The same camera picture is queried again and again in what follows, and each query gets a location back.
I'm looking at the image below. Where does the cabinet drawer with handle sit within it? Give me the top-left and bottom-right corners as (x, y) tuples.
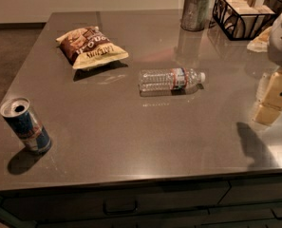
(2, 181), (229, 222)

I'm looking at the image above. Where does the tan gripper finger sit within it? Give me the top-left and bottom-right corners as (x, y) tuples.
(254, 67), (282, 125)

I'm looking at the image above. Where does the black wire basket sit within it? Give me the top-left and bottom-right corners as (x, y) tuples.
(213, 0), (275, 40)

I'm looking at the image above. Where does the clear plastic water bottle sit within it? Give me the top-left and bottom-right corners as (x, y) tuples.
(139, 67), (206, 92)

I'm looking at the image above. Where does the blue silver redbull can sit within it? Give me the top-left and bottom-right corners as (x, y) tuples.
(0, 98), (51, 154)

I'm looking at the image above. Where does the yellow packet by basket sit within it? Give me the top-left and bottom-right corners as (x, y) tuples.
(247, 27), (272, 52)

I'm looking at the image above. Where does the metal cup with straws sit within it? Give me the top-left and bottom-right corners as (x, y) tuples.
(180, 0), (210, 31)

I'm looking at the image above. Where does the brown yellow chip bag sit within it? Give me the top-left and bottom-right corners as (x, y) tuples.
(56, 27), (129, 70)

